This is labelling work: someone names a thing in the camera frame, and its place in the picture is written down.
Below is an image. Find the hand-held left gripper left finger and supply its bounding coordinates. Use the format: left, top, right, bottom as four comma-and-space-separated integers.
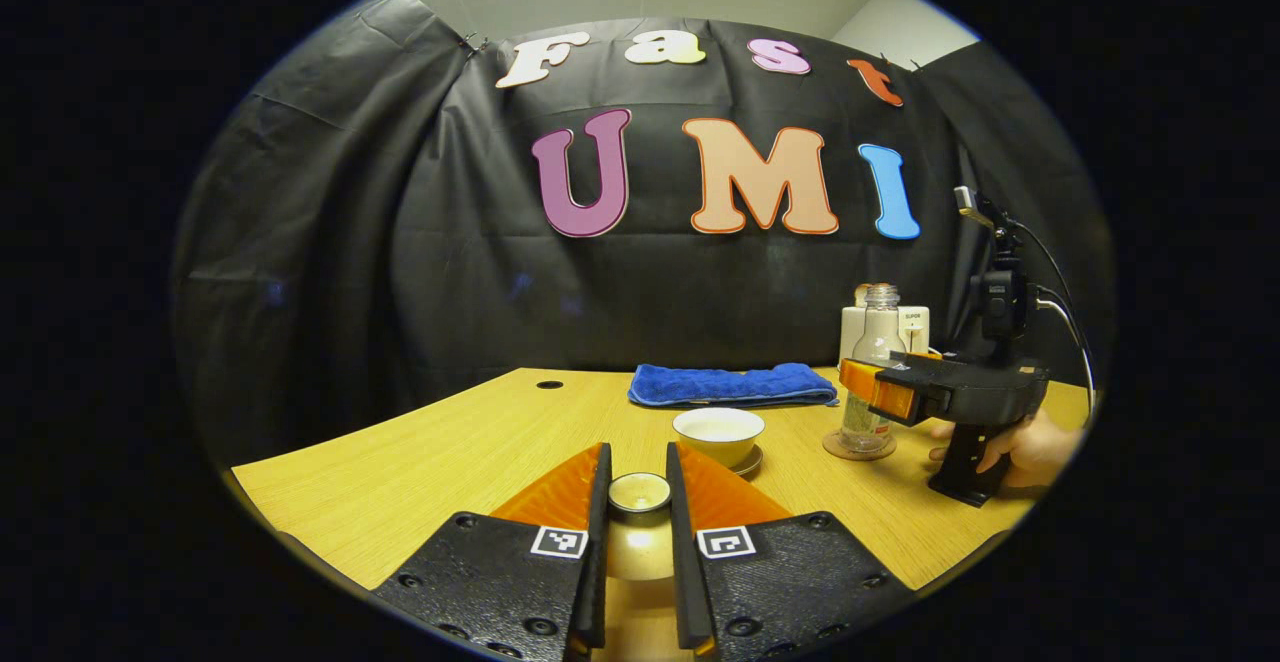
372, 442, 613, 662

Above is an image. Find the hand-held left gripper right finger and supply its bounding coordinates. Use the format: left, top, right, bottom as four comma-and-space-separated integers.
667, 442, 916, 661

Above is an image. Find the clear water bottle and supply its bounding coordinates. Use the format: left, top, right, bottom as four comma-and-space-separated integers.
840, 283, 908, 454

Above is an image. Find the round cork coaster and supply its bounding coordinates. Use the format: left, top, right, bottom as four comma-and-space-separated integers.
822, 428, 898, 462

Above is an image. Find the cream teacup lid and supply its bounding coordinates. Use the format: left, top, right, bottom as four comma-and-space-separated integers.
605, 472, 679, 583

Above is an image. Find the cream teacup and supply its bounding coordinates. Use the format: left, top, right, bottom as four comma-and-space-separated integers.
672, 407, 766, 470

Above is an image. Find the white toaster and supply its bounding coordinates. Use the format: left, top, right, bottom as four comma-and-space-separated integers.
838, 284, 932, 368

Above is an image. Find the blue towel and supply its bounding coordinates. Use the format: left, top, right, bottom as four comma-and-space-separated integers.
628, 362, 839, 409

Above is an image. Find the black backdrop cloth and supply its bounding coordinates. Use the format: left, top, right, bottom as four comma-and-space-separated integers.
175, 0, 1116, 463

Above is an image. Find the black camera cable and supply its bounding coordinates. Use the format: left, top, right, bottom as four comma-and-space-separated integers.
1010, 217, 1098, 413

